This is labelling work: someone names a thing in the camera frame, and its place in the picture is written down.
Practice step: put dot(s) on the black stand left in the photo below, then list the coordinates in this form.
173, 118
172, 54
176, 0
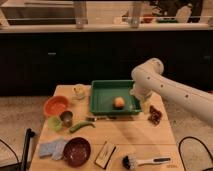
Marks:
21, 163

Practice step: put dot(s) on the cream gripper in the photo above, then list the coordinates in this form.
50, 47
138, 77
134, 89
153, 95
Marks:
145, 104

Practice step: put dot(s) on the small metal cup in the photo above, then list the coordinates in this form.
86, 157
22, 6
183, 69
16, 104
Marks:
66, 118

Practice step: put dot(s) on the light green cup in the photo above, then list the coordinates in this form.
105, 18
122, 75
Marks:
54, 123

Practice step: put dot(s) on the dark handled knife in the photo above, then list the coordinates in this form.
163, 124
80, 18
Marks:
94, 119

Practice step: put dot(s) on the green pepper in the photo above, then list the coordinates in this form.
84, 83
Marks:
80, 125

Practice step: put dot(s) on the black cabinet counter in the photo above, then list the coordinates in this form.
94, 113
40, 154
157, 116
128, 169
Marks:
35, 63

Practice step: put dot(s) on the blue sponge cloth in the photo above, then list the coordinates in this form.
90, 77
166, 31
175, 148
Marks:
53, 149

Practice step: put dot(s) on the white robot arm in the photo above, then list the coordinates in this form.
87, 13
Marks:
148, 78

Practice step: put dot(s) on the brown dried fruit cluster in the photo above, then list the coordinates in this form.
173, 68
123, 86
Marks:
155, 115

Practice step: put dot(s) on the orange bowl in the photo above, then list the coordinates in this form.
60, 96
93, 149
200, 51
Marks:
55, 105

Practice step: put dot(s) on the white dish brush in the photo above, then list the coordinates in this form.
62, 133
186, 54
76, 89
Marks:
131, 163

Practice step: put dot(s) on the orange apple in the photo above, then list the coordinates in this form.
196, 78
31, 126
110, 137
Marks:
118, 102

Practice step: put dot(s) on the cream yellow mug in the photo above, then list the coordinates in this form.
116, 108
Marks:
79, 91

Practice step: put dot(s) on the black white box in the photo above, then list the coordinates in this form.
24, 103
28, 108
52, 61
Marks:
105, 154

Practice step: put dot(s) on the green plastic tray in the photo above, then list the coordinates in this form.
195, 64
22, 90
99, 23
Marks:
103, 93

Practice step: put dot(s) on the maroon bowl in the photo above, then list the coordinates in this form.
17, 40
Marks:
76, 152

